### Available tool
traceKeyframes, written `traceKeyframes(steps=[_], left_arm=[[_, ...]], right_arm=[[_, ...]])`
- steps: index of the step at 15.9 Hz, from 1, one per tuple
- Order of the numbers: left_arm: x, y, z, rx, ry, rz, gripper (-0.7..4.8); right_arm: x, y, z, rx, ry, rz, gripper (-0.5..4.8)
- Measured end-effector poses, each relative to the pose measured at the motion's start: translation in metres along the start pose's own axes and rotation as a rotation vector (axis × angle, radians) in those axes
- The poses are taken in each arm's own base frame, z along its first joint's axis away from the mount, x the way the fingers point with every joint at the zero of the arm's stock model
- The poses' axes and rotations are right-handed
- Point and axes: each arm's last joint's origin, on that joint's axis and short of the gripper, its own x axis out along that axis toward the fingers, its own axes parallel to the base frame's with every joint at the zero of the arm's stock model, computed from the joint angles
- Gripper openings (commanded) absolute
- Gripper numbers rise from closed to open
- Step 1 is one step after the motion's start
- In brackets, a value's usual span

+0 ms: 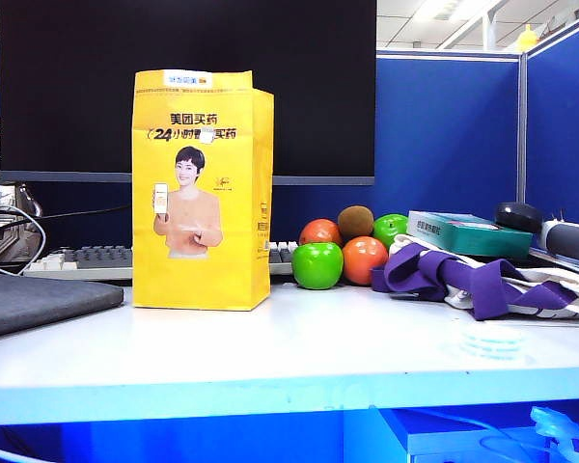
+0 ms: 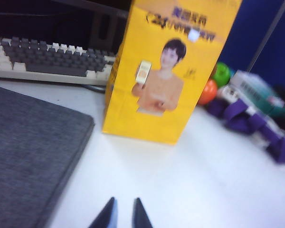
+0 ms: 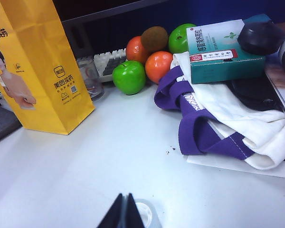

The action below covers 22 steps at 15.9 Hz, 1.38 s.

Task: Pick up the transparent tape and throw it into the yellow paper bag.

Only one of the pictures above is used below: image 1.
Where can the yellow printed paper bag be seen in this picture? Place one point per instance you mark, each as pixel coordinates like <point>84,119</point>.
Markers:
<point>231,202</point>

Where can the purple white cloth bag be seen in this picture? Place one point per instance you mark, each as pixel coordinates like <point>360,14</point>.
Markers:
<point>492,284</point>

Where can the red orange fruit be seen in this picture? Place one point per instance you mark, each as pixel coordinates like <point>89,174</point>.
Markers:
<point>321,231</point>

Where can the large green apple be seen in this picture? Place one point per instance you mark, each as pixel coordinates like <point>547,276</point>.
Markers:
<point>317,266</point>

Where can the brown kiwi fruit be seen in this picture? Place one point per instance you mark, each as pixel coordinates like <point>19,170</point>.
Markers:
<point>355,222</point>

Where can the glossy orange fruit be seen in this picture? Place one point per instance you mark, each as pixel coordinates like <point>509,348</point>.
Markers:
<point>364,260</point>

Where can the small green apple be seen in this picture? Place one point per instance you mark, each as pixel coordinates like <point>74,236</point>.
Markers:
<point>391,229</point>

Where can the teal white cardboard box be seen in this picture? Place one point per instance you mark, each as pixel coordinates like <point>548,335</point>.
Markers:
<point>482,241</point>

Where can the grey white mechanical keyboard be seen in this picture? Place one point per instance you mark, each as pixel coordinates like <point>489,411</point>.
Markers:
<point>87,256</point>

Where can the black computer monitor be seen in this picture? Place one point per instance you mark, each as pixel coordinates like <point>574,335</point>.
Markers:
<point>77,96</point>

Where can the dark grey fabric pad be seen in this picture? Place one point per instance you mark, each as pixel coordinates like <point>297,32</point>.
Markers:
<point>38,301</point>

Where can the white box under table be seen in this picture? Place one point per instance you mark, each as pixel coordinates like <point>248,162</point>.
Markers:
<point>463,446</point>

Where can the grey white cylindrical device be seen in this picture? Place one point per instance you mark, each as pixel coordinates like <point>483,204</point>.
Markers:
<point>571,241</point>

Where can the yellow plastic bottle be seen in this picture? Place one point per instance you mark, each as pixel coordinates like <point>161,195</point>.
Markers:
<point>527,39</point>

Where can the clear plastic wrap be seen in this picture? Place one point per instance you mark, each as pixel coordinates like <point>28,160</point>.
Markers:
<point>567,434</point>

